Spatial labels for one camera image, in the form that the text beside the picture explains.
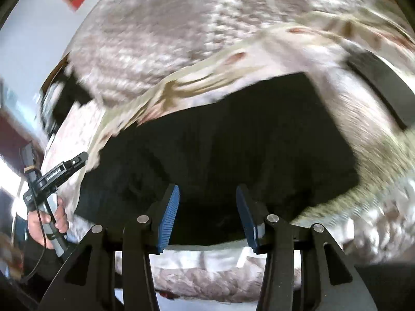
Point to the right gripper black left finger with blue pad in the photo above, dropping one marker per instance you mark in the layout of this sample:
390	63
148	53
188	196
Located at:
106	273

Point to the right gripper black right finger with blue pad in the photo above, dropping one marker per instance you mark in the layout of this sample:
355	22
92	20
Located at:
305	267

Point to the black pants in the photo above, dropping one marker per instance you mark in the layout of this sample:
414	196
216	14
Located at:
275	136

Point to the person's left hand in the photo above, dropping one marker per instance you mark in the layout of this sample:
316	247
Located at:
39	224

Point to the person's black left sleeve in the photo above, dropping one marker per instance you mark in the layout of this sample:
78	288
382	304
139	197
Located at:
40	265

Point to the dark red wooden door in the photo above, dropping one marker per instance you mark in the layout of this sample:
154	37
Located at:
13	138

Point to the dark clothes pile on bed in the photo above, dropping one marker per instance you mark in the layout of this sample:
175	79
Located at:
59	93

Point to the quilted beige satin bedspread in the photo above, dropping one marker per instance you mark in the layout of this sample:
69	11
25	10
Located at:
124	48

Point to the floral green plush blanket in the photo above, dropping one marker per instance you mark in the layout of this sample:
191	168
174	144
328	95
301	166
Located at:
317	44

